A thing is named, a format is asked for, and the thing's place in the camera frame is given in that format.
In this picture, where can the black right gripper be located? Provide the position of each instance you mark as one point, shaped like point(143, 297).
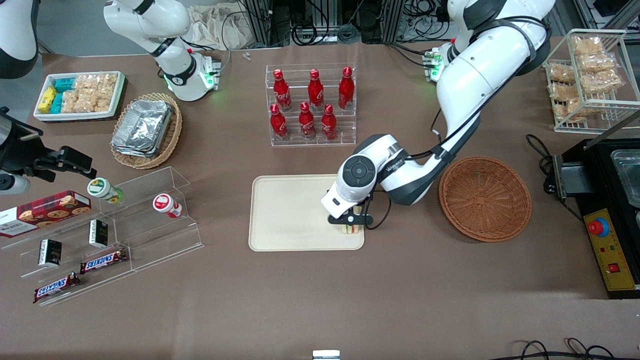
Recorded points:
point(21, 148)

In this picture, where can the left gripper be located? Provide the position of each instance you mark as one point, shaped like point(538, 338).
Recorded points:
point(362, 203)

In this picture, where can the triangular sandwich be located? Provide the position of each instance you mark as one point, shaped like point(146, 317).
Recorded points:
point(351, 230)

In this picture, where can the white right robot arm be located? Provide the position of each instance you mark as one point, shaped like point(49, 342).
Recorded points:
point(175, 60)

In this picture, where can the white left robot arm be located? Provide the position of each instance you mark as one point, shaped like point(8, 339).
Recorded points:
point(475, 75)

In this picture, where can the beige plastic tray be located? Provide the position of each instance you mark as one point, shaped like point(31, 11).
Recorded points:
point(290, 212)

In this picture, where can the oval light wicker basket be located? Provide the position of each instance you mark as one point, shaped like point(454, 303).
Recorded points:
point(170, 135)

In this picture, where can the round brown wicker basket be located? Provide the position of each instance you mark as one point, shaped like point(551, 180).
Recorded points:
point(485, 200)

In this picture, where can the green lid cup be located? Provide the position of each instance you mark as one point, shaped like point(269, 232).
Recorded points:
point(100, 188)

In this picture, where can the white rectangular bin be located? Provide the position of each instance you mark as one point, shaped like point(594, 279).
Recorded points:
point(80, 116)

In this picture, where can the red cookie box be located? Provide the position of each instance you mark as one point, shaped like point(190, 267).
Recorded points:
point(45, 212)

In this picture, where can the clear rice cracker packet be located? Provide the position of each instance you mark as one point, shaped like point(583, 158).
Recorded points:
point(86, 82)
point(107, 86)
point(89, 102)
point(70, 102)

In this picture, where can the teal snack box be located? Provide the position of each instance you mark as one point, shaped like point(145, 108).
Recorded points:
point(64, 85)
point(57, 103)

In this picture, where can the small black box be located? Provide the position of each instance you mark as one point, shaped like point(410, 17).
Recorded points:
point(98, 233)
point(50, 252)

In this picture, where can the grey cylinder end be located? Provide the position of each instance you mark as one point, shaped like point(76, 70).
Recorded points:
point(12, 184)

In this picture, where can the stack of foil trays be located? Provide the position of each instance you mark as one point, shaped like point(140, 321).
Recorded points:
point(142, 127)

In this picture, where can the yellow snack box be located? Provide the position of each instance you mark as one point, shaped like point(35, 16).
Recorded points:
point(47, 99)

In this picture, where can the red lid cup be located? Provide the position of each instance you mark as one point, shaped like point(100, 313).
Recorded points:
point(164, 203)

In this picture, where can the clear acrylic bottle rack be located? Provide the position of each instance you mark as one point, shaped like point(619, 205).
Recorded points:
point(300, 142)

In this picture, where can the clear acrylic stepped shelf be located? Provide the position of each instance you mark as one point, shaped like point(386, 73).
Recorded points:
point(150, 235)

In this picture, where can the red cola bottle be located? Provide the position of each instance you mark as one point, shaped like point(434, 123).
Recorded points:
point(306, 121)
point(278, 124)
point(346, 90)
point(281, 92)
point(315, 91)
point(328, 124)

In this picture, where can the Snickers bar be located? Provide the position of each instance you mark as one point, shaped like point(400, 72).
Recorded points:
point(102, 261)
point(55, 287)

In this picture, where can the white object at table edge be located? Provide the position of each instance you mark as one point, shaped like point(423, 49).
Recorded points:
point(326, 355)

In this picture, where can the beige cloth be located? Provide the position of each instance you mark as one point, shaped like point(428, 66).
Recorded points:
point(212, 27)

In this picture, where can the clear fried snack packet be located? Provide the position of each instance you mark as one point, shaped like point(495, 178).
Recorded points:
point(564, 91)
point(587, 46)
point(602, 81)
point(561, 73)
point(597, 62)
point(572, 109)

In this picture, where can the black machine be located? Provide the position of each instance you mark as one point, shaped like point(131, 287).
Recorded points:
point(595, 165)

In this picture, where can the clear plastic container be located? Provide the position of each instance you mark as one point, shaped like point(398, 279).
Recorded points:
point(629, 177)

